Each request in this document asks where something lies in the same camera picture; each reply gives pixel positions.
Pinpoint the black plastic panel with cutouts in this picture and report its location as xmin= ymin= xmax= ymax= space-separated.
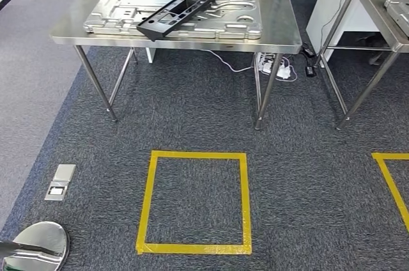
xmin=136 ymin=0 xmax=223 ymax=43

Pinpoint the large stamped metal panel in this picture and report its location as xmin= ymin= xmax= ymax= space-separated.
xmin=83 ymin=0 xmax=263 ymax=42

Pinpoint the white power strip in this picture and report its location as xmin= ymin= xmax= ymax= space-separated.
xmin=260 ymin=53 xmax=291 ymax=79

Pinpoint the yellow floor tape square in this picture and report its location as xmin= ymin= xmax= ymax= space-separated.
xmin=136 ymin=150 xmax=252 ymax=256
xmin=371 ymin=152 xmax=409 ymax=234

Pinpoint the plain metal floor plate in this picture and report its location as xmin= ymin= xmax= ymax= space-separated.
xmin=53 ymin=164 xmax=77 ymax=183

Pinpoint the white cabinet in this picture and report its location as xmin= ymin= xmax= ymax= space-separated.
xmin=306 ymin=0 xmax=384 ymax=63

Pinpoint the metal floor socket plate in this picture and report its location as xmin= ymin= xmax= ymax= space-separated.
xmin=45 ymin=181 xmax=69 ymax=201

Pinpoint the white power cable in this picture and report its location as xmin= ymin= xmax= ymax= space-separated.
xmin=201 ymin=49 xmax=297 ymax=82

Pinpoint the thin black cable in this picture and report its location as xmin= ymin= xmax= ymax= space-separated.
xmin=315 ymin=0 xmax=351 ymax=43

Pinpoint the chrome stanchion post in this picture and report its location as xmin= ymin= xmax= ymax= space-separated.
xmin=0 ymin=221 xmax=70 ymax=271

